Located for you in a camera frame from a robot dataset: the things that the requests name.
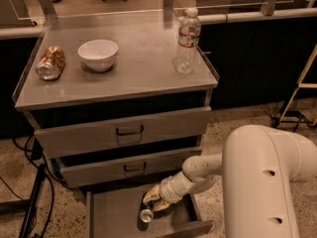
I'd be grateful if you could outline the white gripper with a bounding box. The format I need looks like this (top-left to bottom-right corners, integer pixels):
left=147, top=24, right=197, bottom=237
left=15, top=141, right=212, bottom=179
left=143, top=177, right=182, bottom=212

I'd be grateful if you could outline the blue silver redbull can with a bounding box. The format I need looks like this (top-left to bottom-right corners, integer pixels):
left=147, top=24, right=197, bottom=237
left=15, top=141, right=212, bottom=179
left=139, top=201, right=154, bottom=223

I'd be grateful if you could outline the white ceramic bowl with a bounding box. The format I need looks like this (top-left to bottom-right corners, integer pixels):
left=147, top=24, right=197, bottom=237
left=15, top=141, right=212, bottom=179
left=77, top=40, right=119, bottom=72

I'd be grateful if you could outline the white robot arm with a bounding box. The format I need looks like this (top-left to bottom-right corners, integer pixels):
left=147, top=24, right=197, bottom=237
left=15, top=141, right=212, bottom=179
left=143, top=125, right=317, bottom=238

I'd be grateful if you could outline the middle steel drawer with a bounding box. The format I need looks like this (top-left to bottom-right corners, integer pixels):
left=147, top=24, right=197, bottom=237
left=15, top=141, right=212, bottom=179
left=60, top=147, right=201, bottom=187

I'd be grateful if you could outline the steel drawer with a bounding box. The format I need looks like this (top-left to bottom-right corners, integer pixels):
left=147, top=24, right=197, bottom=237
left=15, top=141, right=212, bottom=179
left=86, top=172, right=212, bottom=238
left=60, top=147, right=201, bottom=187
left=35, top=106, right=211, bottom=158

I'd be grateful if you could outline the bottom steel drawer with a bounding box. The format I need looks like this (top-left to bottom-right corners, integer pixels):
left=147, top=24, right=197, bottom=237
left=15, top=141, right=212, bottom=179
left=86, top=172, right=212, bottom=238

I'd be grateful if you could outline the steel drawer cabinet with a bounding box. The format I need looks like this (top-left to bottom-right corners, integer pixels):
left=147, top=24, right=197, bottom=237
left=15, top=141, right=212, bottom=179
left=12, top=9, right=221, bottom=238

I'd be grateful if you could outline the top steel drawer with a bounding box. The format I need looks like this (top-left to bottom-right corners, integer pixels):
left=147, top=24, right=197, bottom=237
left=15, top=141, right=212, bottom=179
left=35, top=106, right=211, bottom=158

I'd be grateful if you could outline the crushed orange soda can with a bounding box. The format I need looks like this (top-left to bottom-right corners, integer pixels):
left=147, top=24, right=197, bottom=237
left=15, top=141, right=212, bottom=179
left=36, top=46, right=65, bottom=80

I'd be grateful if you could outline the black metal stand leg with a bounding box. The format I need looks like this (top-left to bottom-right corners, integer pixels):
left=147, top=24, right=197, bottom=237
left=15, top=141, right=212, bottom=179
left=19, top=164, right=46, bottom=238

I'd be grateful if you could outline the clear plastic water bottle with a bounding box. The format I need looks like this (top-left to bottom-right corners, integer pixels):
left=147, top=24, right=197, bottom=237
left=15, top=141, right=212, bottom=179
left=173, top=8, right=201, bottom=74

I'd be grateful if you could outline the black floor cable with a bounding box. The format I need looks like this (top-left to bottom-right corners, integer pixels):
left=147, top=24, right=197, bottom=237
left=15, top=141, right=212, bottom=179
left=0, top=134, right=72, bottom=238

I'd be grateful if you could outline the yellow wheeled cart frame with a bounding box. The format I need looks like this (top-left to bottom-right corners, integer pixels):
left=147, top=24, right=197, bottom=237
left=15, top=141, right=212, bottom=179
left=270, top=45, right=317, bottom=133

